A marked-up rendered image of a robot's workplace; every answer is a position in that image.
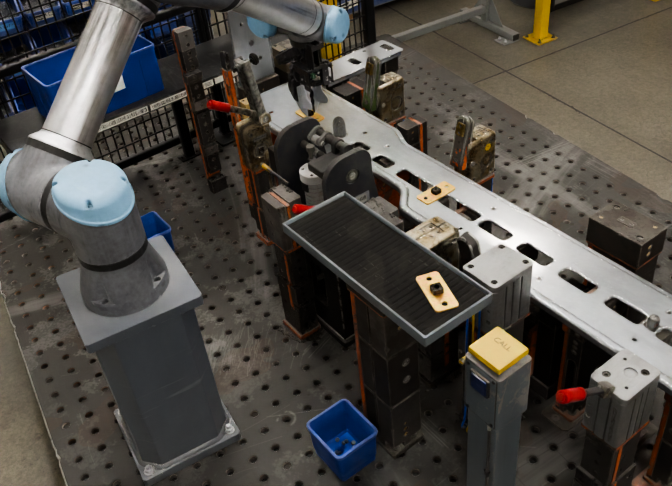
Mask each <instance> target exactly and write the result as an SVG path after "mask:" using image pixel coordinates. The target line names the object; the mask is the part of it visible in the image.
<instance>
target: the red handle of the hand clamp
mask: <svg viewBox="0 0 672 486"><path fill-rule="evenodd" d="M207 108H208V109H211V110H216V111H220V112H225V113H228V112H232V113H236V114H241V115H246V116H251V117H255V118H258V115H257V112H256V110H250V109H246V108H241V107H236V106H232V105H230V104H229V103H224V102H220V101H215V100H209V101H208V102H207Z"/></svg>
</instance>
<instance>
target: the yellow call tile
mask: <svg viewBox="0 0 672 486"><path fill-rule="evenodd" d="M468 351H469V352H470V353H471V354H472V355H474V356H475V357H476V358H477V359H479V360H480V361H481V362H483V363H484V364H485V365H486V366H488V367H489V368H490V369H492V370H493V371H494V372H495V373H497V374H498V375H500V374H501V373H503V372H504V371H505V370H507V369H508V368H510V367H511V366H512V365H514V364H515V363H516V362H518V361H519V360H520V359H522V358H523V357H525V356H526V355H527V354H528V352H529V349H528V348H527V347H526V346H524V345H523V344H522V343H520V342H519V341H518V340H516V339H515V338H513V337H512V336H511V335H509V334H508V333H506V332H505V331H504V330H502V329H501V328H500V327H496V328H494V329H493V330H491V331H490V332H489V333H487V334H486V335H484V336H483V337H481V338H480V339H478V340H477V341H476V342H474V343H473V344H471V345H470V346H469V347H468Z"/></svg>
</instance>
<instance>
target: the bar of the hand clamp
mask: <svg viewBox="0 0 672 486"><path fill-rule="evenodd" d="M233 61H234V64H235V66H234V68H233V69H232V71H233V73H235V72H237V73H238V75H239V78H240V81H241V83H242V86H243V89H244V92H245V95H246V98H247V100H248V103H249V106H250V109H251V110H256V112H257V115H258V118H255V117H254V120H255V121H256V122H257V121H258V120H259V116H260V115H261V114H262V113H264V112H266V110H265V107H264V104H263V101H262V98H261V95H260V92H259V89H258V86H257V83H256V80H255V77H254V74H253V71H252V68H251V63H252V64H254V65H257V64H259V58H258V56H257V55H256V54H255V53H251V54H249V59H246V60H243V57H242V56H240V57H238V58H236V59H234V60H233Z"/></svg>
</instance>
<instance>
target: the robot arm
mask: <svg viewBox="0 0 672 486"><path fill-rule="evenodd" d="M161 3H164V4H170V5H178V6H188V7H198V8H205V9H210V10H214V11H216V12H220V13H225V12H229V11H234V12H237V13H240V14H243V15H245V16H246V18H247V23H248V26H249V28H250V30H251V31H252V32H253V33H254V34H255V35H256V36H258V37H260V38H269V37H270V36H274V35H275V34H276V33H282V34H287V35H288V37H289V38H290V44H291V46H293V47H292V48H290V49H289V48H287V49H283V50H282V51H281V52H279V54H278V55H276V56H275V58H276V60H277V62H278V64H279V65H281V64H284V65H285V64H289V63H291V65H290V66H289V68H290V74H288V88H289V91H290V93H291V95H292V97H293V99H294V100H295V102H296V104H297V105H298V107H299V108H300V110H301V111H302V112H303V113H304V114H305V115H306V116H309V114H308V109H309V110H312V109H313V111H314V113H316V112H317V109H318V106H319V103H320V102H324V103H327V102H328V97H327V95H326V94H325V93H324V92H323V90H322V87H321V85H323V86H326V85H328V84H330V81H331V82H334V78H333V68H332V62H330V61H328V60H326V59H324V58H323V57H322V53H321V48H323V47H324V43H326V44H327V43H332V44H339V43H341V42H342V41H343V40H344V39H345V38H346V36H347V34H348V30H349V26H350V19H349V15H348V13H347V11H346V10H345V9H343V8H340V7H336V6H335V5H332V6H331V5H326V4H323V3H321V2H319V1H317V0H95V2H94V5H93V7H92V9H91V12H90V14H89V17H88V19H87V22H86V24H85V26H84V29H83V31H82V34H81V36H80V38H79V41H78V43H77V46H76V48H75V50H74V53H73V55H72V58H71V60H70V62H69V65H68V67H67V70H66V72H65V74H64V77H63V79H62V82H61V84H60V86H59V89H58V91H57V94H56V96H55V98H54V101H53V103H52V106H51V108H50V110H49V113H48V115H47V118H46V120H45V122H44V125H43V127H42V129H41V130H40V131H38V132H35V133H33V134H30V135H29V136H28V138H27V140H26V143H25V145H24V147H23V148H20V149H16V150H14V152H13V153H10V154H8V155H7V156H6V157H5V158H4V160H3V161H2V163H1V165H0V199H1V201H2V203H3V204H4V205H5V206H6V207H7V208H8V209H9V210H10V211H12V212H13V213H15V214H17V215H18V216H19V217H20V218H22V219H24V220H26V221H30V222H34V223H36V224H38V225H40V226H43V227H45V228H47V229H50V230H52V231H54V232H56V233H59V234H61V235H63V236H65V237H68V238H69V239H70V240H71V242H72V244H73V247H74V249H75V252H76V254H77V256H78V259H79V261H80V292H81V295H82V298H83V300H84V303H85V305H86V306H87V308H88V309H90V310H91V311H92V312H94V313H96V314H99V315H102V316H110V317H117V316H125V315H129V314H133V313H136V312H139V311H141V310H143V309H145V308H147V307H149V306H150V305H152V304H153V303H155V302H156V301H157V300H158V299H159V298H160V297H161V296H162V295H163V294H164V292H165V291H166V289H167V287H168V285H169V280H170V276H169V272H168V268H167V265H166V263H165V261H164V259H163V258H162V257H161V256H160V254H159V253H158V252H157V251H156V250H155V249H154V247H153V246H152V245H151V244H150V243H149V241H148V239H147V236H146V233H145V230H144V227H143V224H142V220H141V217H140V214H139V211H138V208H137V205H136V202H135V195H134V191H133V188H132V186H131V184H130V183H129V181H128V179H127V176H126V175H125V173H124V172H123V171H122V169H120V168H119V167H118V166H117V165H115V164H113V163H111V162H108V161H104V160H96V159H94V157H93V155H92V152H91V148H92V145H93V143H94V141H95V138H96V136H97V133H98V131H99V128H100V126H101V124H102V121H103V119H104V116H105V114H106V111H107V109H108V107H109V104H110V102H111V99H112V97H113V94H114V92H115V90H116V87H117V85H118V82H119V80H120V77H121V75H122V73H123V70H124V68H125V65H126V63H127V60H128V58H129V55H130V53H131V51H132V48H133V46H134V43H135V41H136V38H137V36H138V34H139V31H140V29H141V26H142V24H143V23H146V22H148V21H151V20H154V18H155V16H156V14H157V11H158V9H159V6H160V4H161ZM328 67H330V68H331V76H329V70H328ZM300 83H301V84H302V85H301V84H300ZM306 90H307V91H309V92H310V98H311V102H310V100H309V99H308V97H307V93H306Z"/></svg>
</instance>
